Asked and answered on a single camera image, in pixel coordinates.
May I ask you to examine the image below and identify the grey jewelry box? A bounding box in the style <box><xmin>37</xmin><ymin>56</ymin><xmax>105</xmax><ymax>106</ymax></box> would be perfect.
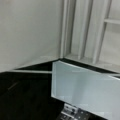
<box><xmin>0</xmin><ymin>0</ymin><xmax>120</xmax><ymax>120</ymax></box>

